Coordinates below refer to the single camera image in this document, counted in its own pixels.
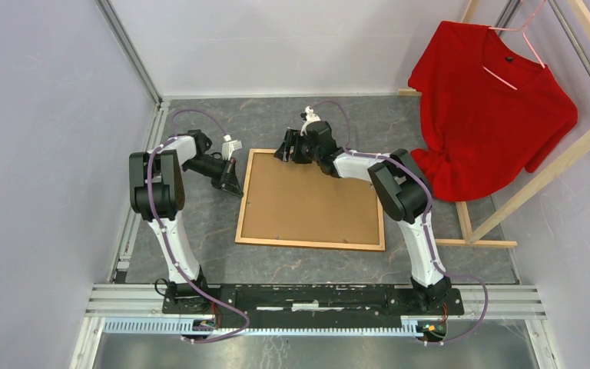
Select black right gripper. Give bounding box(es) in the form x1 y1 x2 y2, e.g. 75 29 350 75
275 128 321 164

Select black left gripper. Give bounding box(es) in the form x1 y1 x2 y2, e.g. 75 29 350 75
184 156 244 198

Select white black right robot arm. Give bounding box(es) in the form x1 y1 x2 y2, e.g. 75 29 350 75
273 121 452 314

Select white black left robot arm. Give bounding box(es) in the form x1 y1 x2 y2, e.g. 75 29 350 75
129 130 244 314

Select red t-shirt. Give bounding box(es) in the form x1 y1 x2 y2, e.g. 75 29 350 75
408 21 578 202

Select pink clothes hanger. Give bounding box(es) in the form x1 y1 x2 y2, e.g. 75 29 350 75
482 0 549 91

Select wooden clothes rack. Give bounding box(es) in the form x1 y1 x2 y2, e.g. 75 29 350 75
396 0 590 250

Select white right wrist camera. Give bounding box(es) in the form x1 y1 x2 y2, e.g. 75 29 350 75
300 106 321 136

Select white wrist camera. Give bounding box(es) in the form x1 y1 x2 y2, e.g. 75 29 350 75
220 135 243 161
300 106 321 136

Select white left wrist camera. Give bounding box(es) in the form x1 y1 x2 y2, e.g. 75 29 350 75
220 135 243 161

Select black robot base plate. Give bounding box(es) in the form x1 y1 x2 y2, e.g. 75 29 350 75
161 284 465 329

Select aluminium rail frame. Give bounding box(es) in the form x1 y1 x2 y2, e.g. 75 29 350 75
71 284 561 368

